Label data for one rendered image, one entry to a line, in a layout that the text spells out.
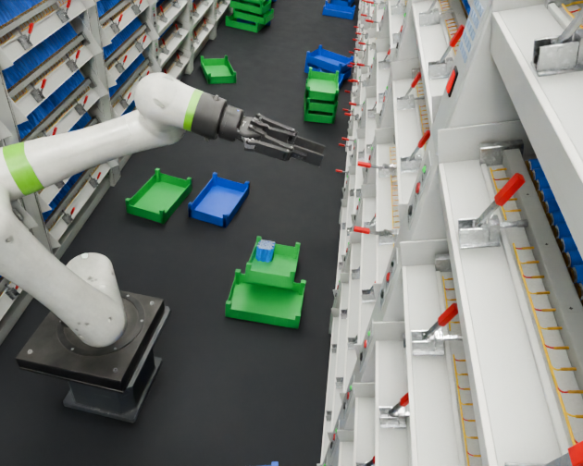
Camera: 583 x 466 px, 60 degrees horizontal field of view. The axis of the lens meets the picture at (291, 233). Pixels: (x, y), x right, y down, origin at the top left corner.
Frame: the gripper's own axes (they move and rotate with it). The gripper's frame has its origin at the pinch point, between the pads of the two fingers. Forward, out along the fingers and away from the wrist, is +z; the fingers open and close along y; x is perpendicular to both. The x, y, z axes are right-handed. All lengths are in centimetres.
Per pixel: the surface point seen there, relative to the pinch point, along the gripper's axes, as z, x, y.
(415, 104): 20.7, 13.4, -13.8
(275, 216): 7, -102, -98
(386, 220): 22.6, -7.6, 5.0
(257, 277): 5, -90, -43
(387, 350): 22.4, -7.9, 42.2
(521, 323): 17, 32, 67
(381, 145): 21.9, -8.0, -29.2
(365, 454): 27, -27, 52
